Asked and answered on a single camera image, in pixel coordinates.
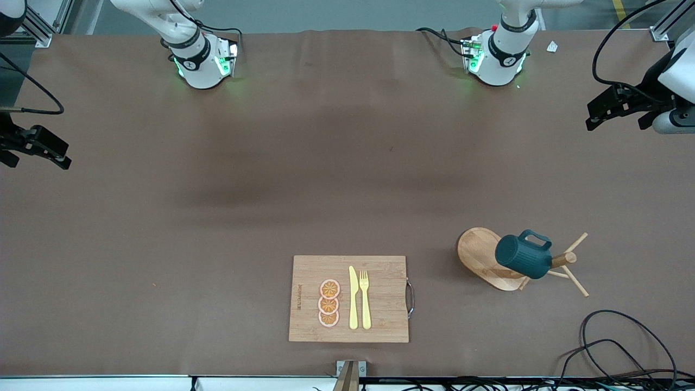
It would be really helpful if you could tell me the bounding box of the wooden mug tree stand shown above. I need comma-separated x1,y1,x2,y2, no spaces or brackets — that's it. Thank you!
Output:
457,227,590,298

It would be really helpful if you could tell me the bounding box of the aluminium frame post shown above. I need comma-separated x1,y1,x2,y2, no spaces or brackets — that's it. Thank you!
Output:
650,0,695,42
16,0,77,48

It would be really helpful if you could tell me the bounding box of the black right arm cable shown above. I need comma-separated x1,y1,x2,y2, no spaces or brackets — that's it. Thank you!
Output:
0,52,65,116

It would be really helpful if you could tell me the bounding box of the black left base cable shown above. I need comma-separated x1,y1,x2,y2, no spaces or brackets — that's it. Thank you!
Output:
416,27,469,57

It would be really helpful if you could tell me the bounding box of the grey base connector box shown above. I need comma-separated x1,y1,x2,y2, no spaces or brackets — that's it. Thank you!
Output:
461,34,484,74
216,37,240,78

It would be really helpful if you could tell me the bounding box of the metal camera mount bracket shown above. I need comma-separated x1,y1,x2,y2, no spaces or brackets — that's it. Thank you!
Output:
334,360,367,391

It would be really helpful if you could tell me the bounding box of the yellow plastic fork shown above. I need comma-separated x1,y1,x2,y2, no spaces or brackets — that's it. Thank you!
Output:
359,270,372,330

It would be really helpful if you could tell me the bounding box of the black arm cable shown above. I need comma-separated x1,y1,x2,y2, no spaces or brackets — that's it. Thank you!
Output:
0,52,65,116
591,0,668,104

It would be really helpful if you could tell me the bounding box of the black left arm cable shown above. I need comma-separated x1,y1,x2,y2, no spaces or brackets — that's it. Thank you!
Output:
591,0,668,104

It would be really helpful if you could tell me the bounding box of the yellow plastic knife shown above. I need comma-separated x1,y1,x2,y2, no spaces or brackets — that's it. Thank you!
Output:
349,266,359,330

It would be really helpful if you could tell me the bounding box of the wooden cutting board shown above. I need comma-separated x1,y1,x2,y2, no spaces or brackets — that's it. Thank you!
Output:
288,255,415,343

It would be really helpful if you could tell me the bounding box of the black looped cable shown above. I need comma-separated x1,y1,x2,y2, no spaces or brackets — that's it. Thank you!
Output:
580,310,679,387
554,339,658,391

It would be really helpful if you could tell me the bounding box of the dark green ribbed cup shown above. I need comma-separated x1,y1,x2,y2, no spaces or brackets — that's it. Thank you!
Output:
495,229,553,280

